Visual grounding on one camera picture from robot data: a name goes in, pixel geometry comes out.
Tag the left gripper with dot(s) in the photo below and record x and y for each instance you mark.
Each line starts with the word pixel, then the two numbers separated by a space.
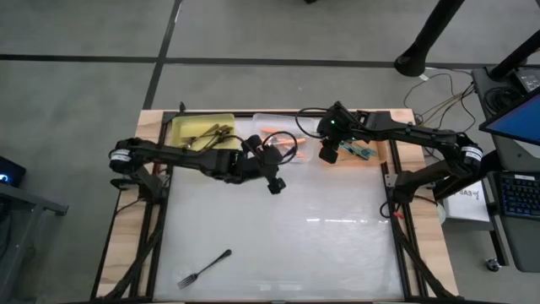
pixel 253 166

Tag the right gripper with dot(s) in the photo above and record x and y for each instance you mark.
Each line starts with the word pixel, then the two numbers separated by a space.
pixel 343 126

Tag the iridescent rainbow fork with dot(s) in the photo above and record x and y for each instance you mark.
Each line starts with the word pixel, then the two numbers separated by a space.
pixel 352 151
pixel 367 152
pixel 347 147

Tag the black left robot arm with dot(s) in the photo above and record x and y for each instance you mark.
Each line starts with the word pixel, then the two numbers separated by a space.
pixel 177 155

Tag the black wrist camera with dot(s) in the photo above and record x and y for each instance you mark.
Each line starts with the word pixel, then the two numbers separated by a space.
pixel 276 157
pixel 321 131

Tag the grey power adapter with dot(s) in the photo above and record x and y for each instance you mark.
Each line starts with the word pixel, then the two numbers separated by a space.
pixel 529 79

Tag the grey side table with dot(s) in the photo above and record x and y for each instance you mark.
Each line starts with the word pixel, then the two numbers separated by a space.
pixel 25 198

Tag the silver metal bracket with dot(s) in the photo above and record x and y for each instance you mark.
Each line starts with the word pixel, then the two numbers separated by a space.
pixel 389 180

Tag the black stand post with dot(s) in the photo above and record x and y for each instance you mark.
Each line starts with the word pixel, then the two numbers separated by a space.
pixel 519 55
pixel 427 38

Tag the yellow plastic bin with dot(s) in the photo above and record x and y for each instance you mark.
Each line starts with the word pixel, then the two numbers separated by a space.
pixel 181 122

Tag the black caster wheel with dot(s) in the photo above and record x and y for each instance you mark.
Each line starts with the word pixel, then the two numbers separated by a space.
pixel 493 265

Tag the blue lit monitor screen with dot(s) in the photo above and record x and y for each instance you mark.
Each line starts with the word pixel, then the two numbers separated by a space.
pixel 519 120

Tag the clear plastic bin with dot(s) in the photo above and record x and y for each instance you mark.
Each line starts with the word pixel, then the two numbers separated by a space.
pixel 270 120

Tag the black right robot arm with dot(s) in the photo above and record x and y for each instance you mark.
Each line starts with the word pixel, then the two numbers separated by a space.
pixel 422 135

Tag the grey equipment cart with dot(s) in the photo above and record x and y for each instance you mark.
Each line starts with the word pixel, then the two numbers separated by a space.
pixel 523 249

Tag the black device with blue light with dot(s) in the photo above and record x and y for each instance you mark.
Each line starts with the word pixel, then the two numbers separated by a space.
pixel 12 171

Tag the orange plastic bin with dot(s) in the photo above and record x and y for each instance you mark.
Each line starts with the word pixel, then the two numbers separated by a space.
pixel 381 152

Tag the black backlit keyboard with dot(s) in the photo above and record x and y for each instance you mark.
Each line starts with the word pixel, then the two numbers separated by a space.
pixel 521 196

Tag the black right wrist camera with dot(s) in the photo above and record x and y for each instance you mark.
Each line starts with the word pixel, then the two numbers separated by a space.
pixel 321 131

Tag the black frame clamp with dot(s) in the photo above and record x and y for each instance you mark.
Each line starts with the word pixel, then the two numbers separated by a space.
pixel 182 107

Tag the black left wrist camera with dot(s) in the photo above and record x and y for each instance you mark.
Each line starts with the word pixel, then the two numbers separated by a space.
pixel 276 157

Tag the black metal fork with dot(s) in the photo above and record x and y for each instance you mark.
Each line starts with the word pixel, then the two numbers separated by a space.
pixel 209 131
pixel 202 136
pixel 211 264
pixel 223 128
pixel 215 138

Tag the white labelled box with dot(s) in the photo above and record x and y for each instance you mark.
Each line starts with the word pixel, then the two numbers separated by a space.
pixel 468 207

